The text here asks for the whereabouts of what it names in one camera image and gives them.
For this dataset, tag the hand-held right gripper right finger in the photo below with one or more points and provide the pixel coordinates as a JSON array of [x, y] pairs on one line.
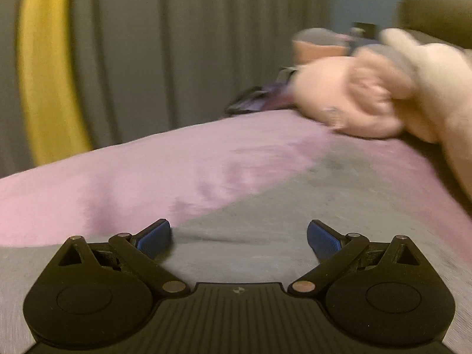
[[324, 241]]

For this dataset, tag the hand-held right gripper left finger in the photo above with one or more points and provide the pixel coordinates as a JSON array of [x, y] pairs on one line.
[[155, 236]]

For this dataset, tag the grey pants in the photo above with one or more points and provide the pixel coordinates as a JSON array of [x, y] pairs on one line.
[[258, 210]]

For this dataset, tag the large pink plush toy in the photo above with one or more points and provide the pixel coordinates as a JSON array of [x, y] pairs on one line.
[[368, 92]]

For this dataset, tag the dark bag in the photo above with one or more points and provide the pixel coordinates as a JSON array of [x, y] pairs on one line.
[[258, 97]]

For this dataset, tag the yellow curtain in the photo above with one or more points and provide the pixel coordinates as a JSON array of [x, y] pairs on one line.
[[48, 81]]

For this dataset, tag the grey curtain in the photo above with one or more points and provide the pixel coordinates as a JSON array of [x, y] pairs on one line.
[[9, 81], [184, 44]]

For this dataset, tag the grey and pink plush toy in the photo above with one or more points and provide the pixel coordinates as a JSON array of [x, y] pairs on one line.
[[317, 42]]

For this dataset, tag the black nightstand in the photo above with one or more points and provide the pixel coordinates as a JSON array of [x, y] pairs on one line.
[[365, 29]]

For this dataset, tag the brown headboard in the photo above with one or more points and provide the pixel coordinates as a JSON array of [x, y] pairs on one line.
[[438, 11]]

